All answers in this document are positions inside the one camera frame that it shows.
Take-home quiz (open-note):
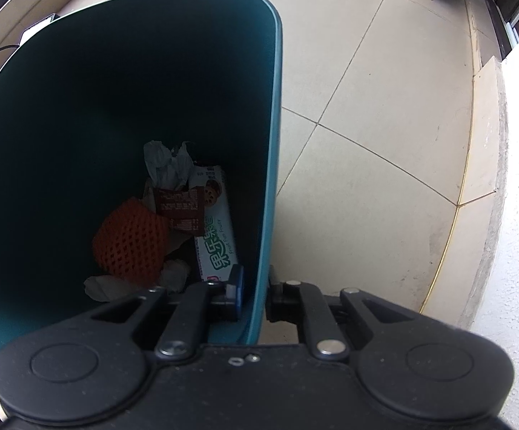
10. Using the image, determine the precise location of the white blue biscuit wrapper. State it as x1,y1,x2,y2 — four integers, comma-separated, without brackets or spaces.
190,166,240,284

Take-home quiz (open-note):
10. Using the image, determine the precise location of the teal plastic trash can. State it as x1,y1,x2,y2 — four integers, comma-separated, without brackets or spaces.
0,0,283,359

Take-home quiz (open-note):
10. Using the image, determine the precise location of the grey paper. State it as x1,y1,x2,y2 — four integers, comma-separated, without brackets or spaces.
143,140,195,191

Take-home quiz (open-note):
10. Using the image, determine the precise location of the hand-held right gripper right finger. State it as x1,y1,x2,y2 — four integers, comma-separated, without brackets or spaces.
266,265,426,361

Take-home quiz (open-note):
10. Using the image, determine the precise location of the orange foam fruit net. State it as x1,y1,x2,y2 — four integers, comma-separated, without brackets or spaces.
92,197,173,284

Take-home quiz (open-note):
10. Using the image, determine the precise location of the crumpled white tissue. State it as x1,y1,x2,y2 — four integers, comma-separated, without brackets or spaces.
161,257,192,294

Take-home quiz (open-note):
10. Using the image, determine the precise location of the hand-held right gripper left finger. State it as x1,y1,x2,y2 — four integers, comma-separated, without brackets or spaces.
86,263,246,359

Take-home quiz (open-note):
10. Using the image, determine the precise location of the small brown snack wrapper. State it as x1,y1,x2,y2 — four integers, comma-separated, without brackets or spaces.
154,187,205,236

